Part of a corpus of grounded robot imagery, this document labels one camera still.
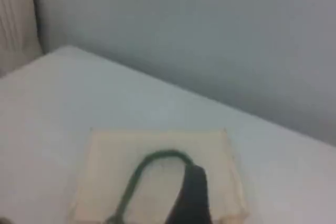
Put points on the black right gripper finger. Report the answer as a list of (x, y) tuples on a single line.
[(194, 203)]

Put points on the beige curtain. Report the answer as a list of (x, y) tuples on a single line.
[(14, 19)]

